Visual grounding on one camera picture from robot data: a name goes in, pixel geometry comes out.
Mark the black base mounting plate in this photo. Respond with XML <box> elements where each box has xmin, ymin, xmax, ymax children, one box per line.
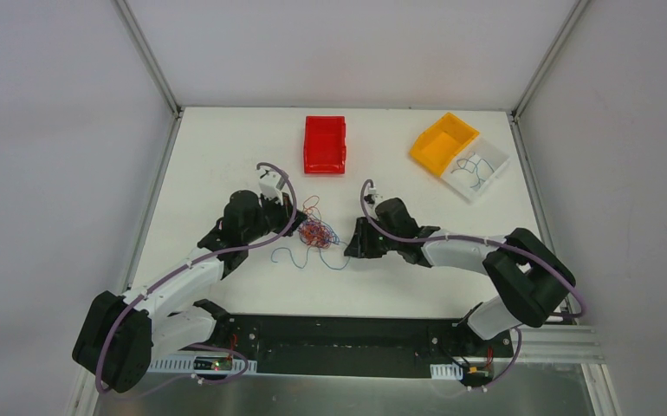
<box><xmin>205</xmin><ymin>314</ymin><xmax>514</xmax><ymax>379</ymax></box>

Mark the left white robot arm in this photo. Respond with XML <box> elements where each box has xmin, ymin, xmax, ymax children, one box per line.
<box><xmin>72</xmin><ymin>190</ymin><xmax>307</xmax><ymax>393</ymax></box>

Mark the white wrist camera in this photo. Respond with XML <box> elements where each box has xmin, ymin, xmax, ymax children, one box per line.
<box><xmin>256</xmin><ymin>167</ymin><xmax>285</xmax><ymax>201</ymax></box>
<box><xmin>361</xmin><ymin>179</ymin><xmax>383</xmax><ymax>208</ymax></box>

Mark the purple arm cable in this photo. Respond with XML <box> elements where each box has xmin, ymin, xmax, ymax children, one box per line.
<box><xmin>359</xmin><ymin>179</ymin><xmax>587</xmax><ymax>320</ymax></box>
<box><xmin>94</xmin><ymin>162</ymin><xmax>299</xmax><ymax>396</ymax></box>

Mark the left white cable duct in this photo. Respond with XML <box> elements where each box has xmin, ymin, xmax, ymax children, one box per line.
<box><xmin>147</xmin><ymin>353</ymin><xmax>257</xmax><ymax>375</ymax></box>

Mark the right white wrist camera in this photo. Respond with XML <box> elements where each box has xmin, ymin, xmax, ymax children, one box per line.
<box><xmin>361</xmin><ymin>179</ymin><xmax>383</xmax><ymax>208</ymax></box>

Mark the right white cable duct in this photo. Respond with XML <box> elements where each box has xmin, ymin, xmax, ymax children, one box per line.
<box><xmin>430</xmin><ymin>363</ymin><xmax>463</xmax><ymax>380</ymax></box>

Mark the red plastic bin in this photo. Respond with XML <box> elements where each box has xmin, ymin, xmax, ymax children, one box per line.
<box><xmin>303</xmin><ymin>115</ymin><xmax>346</xmax><ymax>175</ymax></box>

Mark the white cable duct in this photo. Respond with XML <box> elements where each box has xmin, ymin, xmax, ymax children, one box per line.
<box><xmin>147</xmin><ymin>353</ymin><xmax>257</xmax><ymax>375</ymax></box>
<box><xmin>430</xmin><ymin>363</ymin><xmax>463</xmax><ymax>380</ymax></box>

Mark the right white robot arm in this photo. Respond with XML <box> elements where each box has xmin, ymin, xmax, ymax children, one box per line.
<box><xmin>345</xmin><ymin>198</ymin><xmax>576</xmax><ymax>355</ymax></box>

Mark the clear white plastic bin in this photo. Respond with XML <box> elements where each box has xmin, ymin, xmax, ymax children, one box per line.
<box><xmin>440</xmin><ymin>137</ymin><xmax>510</xmax><ymax>204</ymax></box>

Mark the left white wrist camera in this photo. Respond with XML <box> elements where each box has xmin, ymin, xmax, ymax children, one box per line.
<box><xmin>256</xmin><ymin>167</ymin><xmax>285</xmax><ymax>201</ymax></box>

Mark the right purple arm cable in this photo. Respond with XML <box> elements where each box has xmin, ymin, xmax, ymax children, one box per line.
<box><xmin>359</xmin><ymin>179</ymin><xmax>587</xmax><ymax>320</ymax></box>

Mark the yellow plastic bin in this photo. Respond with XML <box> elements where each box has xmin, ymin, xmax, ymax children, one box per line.
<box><xmin>409</xmin><ymin>113</ymin><xmax>480</xmax><ymax>177</ymax></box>

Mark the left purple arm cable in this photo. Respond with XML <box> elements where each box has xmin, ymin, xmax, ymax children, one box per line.
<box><xmin>94</xmin><ymin>162</ymin><xmax>299</xmax><ymax>396</ymax></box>

